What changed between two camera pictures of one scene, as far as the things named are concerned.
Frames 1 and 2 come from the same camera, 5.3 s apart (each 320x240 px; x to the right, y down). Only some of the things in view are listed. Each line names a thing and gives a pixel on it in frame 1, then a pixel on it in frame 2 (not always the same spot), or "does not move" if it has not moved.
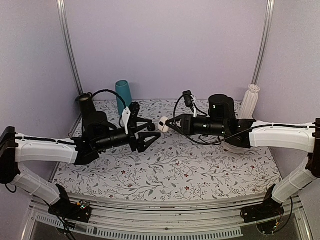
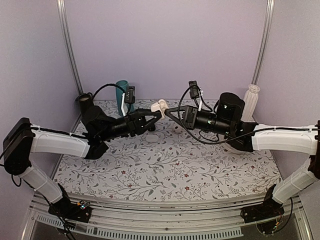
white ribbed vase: (249, 104) does not move
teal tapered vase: (122, 88) does not move
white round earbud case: (162, 125) → (161, 105)
